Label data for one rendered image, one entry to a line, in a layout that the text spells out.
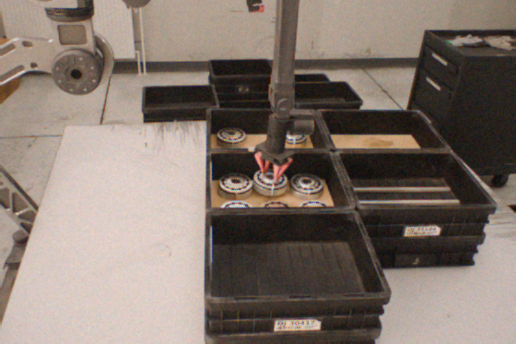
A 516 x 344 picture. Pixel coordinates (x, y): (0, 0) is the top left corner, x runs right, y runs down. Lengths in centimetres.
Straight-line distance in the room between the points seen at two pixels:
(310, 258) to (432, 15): 406
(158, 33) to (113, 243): 314
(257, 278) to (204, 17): 346
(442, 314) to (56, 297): 101
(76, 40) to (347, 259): 99
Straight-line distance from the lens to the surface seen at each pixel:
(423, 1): 503
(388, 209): 134
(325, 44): 477
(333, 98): 300
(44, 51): 166
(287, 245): 132
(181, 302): 135
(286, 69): 131
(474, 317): 147
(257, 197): 147
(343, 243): 135
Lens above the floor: 170
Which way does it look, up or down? 31 degrees down
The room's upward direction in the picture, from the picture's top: 4 degrees clockwise
